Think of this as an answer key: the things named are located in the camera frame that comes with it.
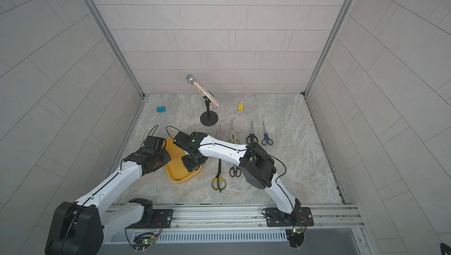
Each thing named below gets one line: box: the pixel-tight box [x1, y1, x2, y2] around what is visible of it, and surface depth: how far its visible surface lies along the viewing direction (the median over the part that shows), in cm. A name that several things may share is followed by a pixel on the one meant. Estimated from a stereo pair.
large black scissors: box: [229, 163, 242, 178], surface depth 86 cm
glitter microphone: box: [185, 73, 221, 109], surface depth 88 cm
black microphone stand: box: [200, 95, 219, 127], surface depth 105 cm
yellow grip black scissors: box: [211, 158, 227, 193], surface depth 82 cm
